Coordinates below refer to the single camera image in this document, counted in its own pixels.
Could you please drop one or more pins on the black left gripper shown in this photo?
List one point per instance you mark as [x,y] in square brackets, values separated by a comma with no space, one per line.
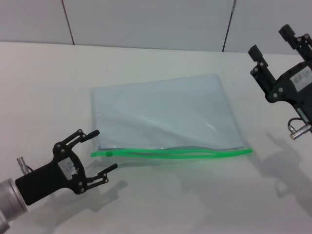
[44,179]

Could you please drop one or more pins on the clear green-zipper document bag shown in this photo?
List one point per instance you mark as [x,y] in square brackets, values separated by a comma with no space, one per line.
[165,114]

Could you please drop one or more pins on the green zipper slider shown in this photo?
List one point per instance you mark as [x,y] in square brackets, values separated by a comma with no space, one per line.
[109,153]

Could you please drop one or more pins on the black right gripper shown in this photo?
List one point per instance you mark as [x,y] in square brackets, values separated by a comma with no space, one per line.
[292,83]

